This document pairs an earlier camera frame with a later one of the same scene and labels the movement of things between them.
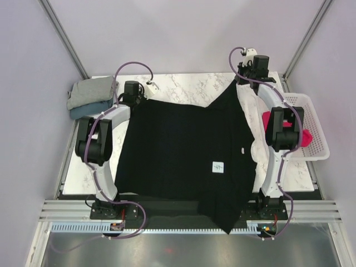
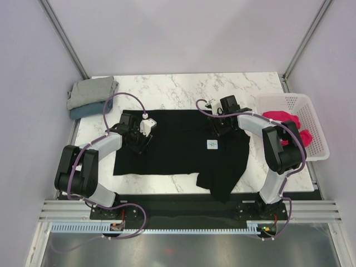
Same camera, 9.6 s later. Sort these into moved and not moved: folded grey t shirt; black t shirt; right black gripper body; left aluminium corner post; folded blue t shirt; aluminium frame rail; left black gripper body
Moved: left black gripper body; right black gripper body; black t shirt
Not moved: left aluminium corner post; folded blue t shirt; aluminium frame rail; folded grey t shirt
